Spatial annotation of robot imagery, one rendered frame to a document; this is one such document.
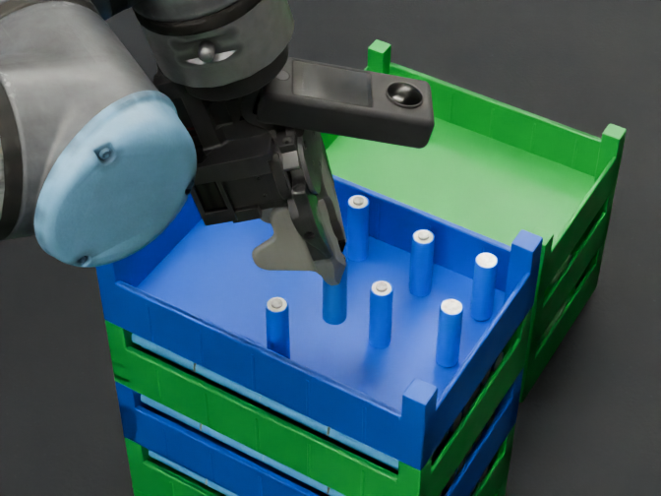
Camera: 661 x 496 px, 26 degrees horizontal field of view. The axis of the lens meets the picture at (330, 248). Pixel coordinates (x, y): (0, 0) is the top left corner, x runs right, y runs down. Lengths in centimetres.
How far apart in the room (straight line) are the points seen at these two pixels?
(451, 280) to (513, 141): 40
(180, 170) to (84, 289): 98
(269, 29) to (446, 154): 73
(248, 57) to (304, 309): 37
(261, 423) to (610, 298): 62
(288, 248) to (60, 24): 32
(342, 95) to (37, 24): 25
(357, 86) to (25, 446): 73
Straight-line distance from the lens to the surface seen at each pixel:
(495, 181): 155
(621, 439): 155
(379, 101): 93
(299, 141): 93
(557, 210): 153
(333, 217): 102
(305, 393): 111
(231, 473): 126
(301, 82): 92
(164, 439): 128
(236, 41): 86
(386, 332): 115
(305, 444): 116
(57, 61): 71
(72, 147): 68
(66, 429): 155
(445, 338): 113
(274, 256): 100
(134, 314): 117
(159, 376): 122
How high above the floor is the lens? 121
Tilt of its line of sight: 45 degrees down
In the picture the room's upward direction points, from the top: straight up
